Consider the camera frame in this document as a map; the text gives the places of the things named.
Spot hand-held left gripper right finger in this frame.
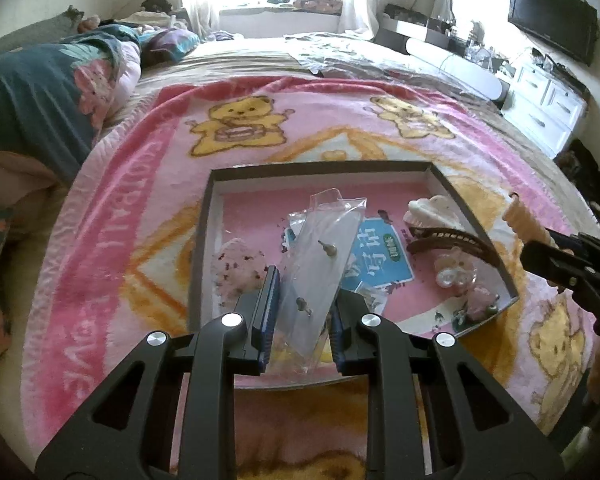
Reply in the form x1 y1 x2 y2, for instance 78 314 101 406
327 292 566 480

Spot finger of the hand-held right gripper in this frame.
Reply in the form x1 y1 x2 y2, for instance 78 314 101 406
545 229 588 252
520 240 586 288

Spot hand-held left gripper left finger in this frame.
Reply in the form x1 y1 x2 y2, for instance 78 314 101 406
35 265 282 480

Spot beige hair clip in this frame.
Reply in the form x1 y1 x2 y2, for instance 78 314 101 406
502 192 551 246

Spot stud earrings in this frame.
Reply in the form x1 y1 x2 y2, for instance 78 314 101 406
275 187 370 375

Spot shallow cardboard box pink inside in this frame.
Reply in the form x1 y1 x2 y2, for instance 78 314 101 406
187 160 521 388

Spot white claw hair clip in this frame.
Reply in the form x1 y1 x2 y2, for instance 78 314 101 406
404 194 468 241

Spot dotted white bow hair clip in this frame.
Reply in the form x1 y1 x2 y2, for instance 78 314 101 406
212 239 268 306

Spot black bag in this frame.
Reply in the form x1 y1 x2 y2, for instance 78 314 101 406
555 139 600 221

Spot pink rose hair accessory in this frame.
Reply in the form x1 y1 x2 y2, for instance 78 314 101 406
467 285 502 318

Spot blue printed card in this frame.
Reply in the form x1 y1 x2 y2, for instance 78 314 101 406
340 215 415 293

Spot white flower hair clip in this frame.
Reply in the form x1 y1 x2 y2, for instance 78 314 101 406
432 255 476 291

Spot brown banana hair clip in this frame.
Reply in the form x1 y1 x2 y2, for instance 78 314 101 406
405 227 503 273

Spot white drawer cabinet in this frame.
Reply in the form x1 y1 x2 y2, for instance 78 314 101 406
502 62 588 156

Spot pink bear blanket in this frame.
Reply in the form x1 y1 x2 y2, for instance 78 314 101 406
20 75 600 480

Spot black flat television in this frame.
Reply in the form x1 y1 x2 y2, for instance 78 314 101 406
507 0 600 67

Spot clear plastic sheet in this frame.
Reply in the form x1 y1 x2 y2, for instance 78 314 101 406
285 32 426 78

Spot purple pillow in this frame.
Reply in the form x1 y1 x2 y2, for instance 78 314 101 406
140 27 201 66

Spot pile of windowsill toys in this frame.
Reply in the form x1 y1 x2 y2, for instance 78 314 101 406
267 0 343 13

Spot floral quilt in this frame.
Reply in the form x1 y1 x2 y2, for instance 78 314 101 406
0 25 143 361

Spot grey pillow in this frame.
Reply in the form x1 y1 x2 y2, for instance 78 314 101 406
0 7 101 51

